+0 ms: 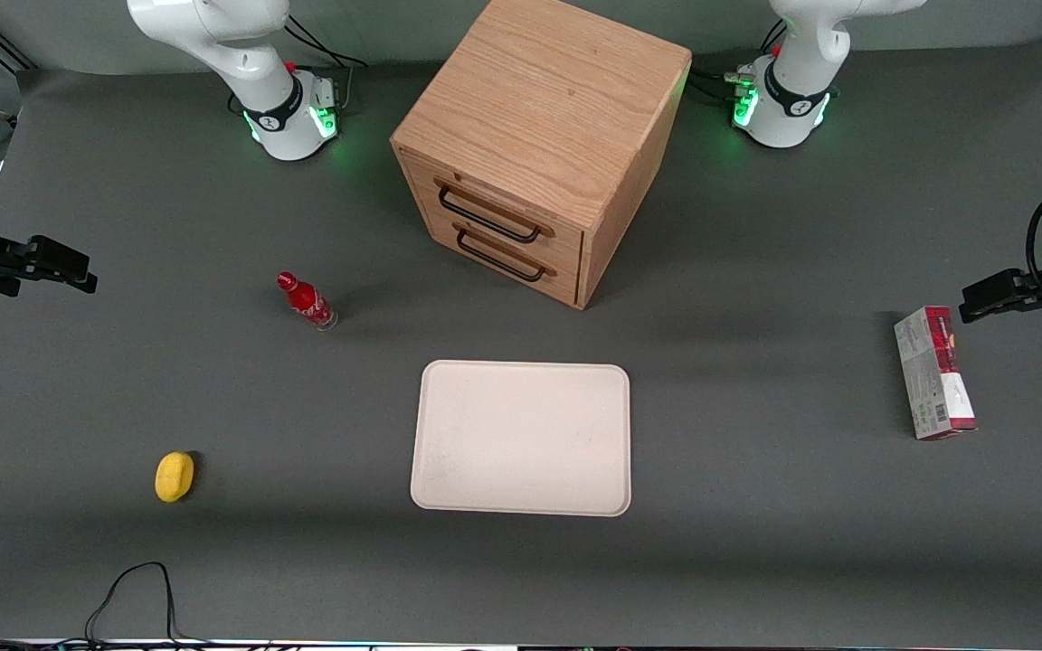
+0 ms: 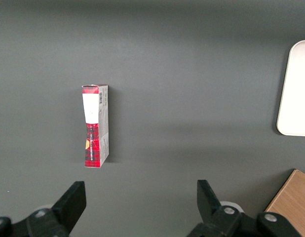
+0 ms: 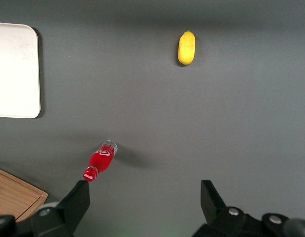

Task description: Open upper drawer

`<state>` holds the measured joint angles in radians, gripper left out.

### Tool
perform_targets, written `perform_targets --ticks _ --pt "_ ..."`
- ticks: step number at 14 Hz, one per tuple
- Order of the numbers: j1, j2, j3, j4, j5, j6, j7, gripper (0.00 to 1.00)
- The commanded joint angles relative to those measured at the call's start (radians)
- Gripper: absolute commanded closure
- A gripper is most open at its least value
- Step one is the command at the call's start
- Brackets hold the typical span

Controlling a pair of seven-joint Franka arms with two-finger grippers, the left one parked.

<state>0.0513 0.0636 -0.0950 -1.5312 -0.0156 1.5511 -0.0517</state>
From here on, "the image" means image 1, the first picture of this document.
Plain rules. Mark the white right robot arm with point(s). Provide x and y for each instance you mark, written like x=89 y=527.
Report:
x=213 y=36

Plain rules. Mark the yellow lemon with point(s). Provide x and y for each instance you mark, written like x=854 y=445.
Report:
x=174 y=476

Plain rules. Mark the black metal frame strut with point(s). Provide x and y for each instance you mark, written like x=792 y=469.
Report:
x=10 y=50

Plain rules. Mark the beige rectangular tray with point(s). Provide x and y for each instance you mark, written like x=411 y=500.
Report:
x=521 y=438

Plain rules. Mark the wooden drawer cabinet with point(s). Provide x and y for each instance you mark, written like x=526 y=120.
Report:
x=548 y=99

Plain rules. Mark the red and grey carton box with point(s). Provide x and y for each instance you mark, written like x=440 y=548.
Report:
x=933 y=375

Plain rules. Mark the red soda bottle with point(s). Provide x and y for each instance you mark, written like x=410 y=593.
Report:
x=307 y=301

